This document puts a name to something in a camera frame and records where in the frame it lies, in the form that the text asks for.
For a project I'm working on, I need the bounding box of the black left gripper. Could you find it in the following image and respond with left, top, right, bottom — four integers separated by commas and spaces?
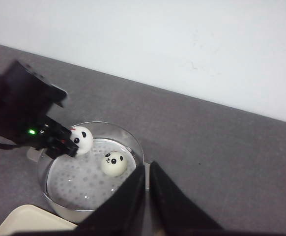
17, 116, 79, 158

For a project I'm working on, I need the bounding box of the beige rectangular tray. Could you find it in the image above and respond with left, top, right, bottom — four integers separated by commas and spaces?
0, 205, 77, 236

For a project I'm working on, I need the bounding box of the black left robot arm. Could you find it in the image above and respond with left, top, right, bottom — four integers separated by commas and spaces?
0, 60, 78, 159

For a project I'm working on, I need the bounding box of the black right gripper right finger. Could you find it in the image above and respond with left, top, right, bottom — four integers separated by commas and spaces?
149, 161, 285, 236

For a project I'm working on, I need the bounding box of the stainless steel steamer pot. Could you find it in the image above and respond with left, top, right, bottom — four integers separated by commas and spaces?
27, 121, 144, 223

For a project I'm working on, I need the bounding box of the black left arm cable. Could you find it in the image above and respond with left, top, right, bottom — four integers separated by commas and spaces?
0, 132, 23, 150

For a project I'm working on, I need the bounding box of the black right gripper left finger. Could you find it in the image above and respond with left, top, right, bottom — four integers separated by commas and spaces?
14, 164, 145, 236

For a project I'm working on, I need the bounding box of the panda bun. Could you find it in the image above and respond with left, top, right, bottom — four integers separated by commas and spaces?
101, 151, 128, 177
70, 126, 93, 155

